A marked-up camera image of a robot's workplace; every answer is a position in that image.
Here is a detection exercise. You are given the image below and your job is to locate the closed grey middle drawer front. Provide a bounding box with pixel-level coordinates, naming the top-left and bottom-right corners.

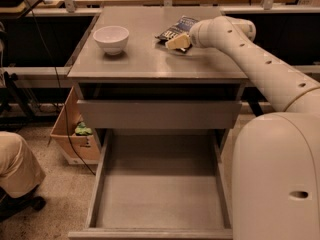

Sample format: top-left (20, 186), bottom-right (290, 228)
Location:
top-left (77, 100), bottom-right (241, 130)

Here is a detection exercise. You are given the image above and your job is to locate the cardboard box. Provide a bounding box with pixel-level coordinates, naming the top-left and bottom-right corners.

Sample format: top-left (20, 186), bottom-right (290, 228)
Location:
top-left (50, 89), bottom-right (100, 165)

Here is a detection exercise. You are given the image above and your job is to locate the black cable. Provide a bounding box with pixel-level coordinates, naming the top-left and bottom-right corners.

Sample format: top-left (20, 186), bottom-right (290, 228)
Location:
top-left (14, 0), bottom-right (97, 176)

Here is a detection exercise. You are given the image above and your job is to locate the open grey bottom drawer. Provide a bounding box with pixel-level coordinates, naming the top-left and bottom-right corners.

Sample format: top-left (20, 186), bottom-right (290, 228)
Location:
top-left (68, 131), bottom-right (233, 240)

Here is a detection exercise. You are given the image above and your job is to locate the blue chip bag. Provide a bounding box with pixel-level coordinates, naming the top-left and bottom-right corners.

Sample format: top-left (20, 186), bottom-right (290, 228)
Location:
top-left (156, 16), bottom-right (197, 53)

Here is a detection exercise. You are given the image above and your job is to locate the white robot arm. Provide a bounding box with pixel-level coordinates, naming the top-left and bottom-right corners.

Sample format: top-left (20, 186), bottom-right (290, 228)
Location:
top-left (166, 16), bottom-right (320, 240)

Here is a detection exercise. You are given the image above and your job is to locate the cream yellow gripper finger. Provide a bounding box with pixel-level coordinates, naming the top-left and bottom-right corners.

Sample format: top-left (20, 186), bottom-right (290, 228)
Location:
top-left (165, 33), bottom-right (191, 50)

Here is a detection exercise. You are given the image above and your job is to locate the grey drawer cabinet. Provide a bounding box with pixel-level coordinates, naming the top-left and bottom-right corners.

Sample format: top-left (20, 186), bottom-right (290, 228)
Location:
top-left (68, 6), bottom-right (247, 145)

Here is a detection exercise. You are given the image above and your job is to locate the white ceramic bowl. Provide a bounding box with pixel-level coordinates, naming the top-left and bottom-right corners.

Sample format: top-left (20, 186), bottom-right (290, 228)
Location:
top-left (93, 26), bottom-right (129, 55)

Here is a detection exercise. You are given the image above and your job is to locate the person's leg in khaki trousers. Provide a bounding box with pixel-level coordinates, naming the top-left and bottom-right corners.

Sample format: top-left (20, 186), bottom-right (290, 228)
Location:
top-left (0, 131), bottom-right (45, 198)

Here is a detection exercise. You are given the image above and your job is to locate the green toy in box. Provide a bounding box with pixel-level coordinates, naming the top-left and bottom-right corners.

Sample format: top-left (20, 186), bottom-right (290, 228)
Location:
top-left (74, 122), bottom-right (93, 136)

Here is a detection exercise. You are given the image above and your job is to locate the black office chair base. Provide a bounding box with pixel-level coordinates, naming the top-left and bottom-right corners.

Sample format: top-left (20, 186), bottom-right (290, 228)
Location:
top-left (0, 187), bottom-right (46, 222)

